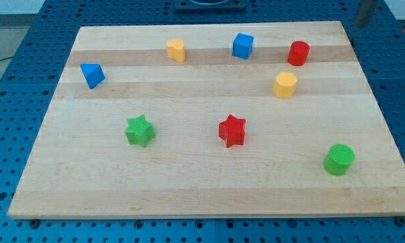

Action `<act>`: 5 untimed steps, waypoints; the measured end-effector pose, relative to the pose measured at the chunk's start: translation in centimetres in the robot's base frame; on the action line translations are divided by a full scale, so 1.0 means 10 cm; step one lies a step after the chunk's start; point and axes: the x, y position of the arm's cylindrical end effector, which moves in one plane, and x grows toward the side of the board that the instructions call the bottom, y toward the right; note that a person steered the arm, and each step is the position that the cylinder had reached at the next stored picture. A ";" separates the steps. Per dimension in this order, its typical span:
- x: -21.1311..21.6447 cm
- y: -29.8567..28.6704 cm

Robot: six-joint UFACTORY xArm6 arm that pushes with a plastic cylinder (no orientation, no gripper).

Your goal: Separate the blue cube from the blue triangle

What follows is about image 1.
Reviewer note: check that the blue cube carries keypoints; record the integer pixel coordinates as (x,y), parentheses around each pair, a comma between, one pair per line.
(242,46)

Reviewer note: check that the blue triangle block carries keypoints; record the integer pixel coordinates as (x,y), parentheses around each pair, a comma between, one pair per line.
(92,73)

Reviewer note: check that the red star block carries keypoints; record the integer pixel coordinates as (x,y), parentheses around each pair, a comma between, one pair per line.
(232,131)

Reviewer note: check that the wooden board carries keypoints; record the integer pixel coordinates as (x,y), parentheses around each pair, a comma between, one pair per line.
(82,167)

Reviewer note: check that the green star block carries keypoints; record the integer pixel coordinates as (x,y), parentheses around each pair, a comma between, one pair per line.
(139,131)

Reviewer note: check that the yellow heart block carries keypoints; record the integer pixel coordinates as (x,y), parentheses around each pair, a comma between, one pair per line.
(176,49)

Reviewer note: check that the yellow hexagon block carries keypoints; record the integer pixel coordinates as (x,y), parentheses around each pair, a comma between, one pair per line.
(284,85)

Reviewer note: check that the red cylinder block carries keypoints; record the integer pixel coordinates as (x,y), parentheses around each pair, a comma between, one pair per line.
(298,53)

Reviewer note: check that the green cylinder block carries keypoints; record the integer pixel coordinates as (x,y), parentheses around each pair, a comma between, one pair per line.
(338,159)

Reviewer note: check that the gray robot stylus rod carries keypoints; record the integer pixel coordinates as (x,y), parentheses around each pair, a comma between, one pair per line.
(364,13)

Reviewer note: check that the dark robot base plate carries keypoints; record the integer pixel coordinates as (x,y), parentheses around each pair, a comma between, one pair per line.
(209,5)

